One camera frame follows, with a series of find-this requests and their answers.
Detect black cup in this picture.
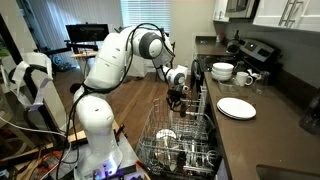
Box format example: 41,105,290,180
176,151,187,170

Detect steel microwave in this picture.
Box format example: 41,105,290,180
224,0,261,20

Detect wooden desk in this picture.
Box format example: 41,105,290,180
70,49,100,80

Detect orange cord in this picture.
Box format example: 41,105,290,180
34,150,65,174

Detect clear glass bottle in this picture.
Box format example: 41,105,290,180
256,70,271,95

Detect black computer monitor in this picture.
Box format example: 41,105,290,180
65,23,110,44

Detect white window blinds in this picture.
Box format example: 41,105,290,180
120,0,172,35

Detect small white ceramic piece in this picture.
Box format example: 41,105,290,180
247,68,263,81

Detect black steel stove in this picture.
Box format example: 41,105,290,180
190,38,281,101

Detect white mug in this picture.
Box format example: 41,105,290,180
235,71,254,88

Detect white ceramic bowl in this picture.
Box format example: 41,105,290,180
211,70,234,79
212,62,235,74
211,74,233,82

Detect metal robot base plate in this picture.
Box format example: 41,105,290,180
49,131,148,180

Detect white upper cabinet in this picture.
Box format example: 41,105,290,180
252,0,320,34
212,0,231,24

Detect wire dishwasher rack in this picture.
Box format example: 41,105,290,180
134,96,223,178

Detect white cloth strap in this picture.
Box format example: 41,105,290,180
8,52,54,113

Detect black tumbler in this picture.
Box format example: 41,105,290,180
179,103,188,118

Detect clear glass dish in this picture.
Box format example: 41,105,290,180
218,79,241,95

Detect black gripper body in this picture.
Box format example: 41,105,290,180
165,88,190,105

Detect steel kitchen sink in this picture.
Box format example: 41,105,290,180
255,164,320,180

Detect sheer grey curtain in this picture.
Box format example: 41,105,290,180
28,0,123,65

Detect small white cup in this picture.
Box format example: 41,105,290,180
155,128,177,141

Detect orange black clamp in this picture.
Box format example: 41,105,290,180
134,159,151,180

